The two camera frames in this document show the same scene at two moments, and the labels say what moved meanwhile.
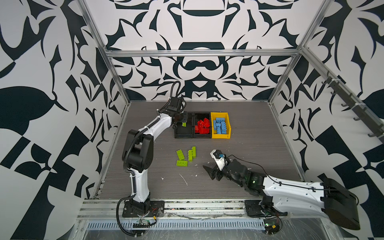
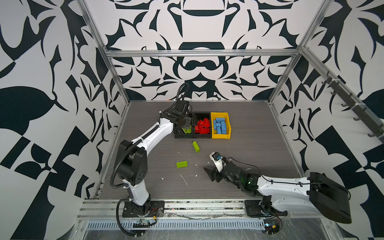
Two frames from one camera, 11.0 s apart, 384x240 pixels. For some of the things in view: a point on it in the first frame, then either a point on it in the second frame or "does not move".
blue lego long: (220, 125) does not move
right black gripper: (209, 170) does not move
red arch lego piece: (203, 127) does not move
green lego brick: (192, 153) to (196, 146)
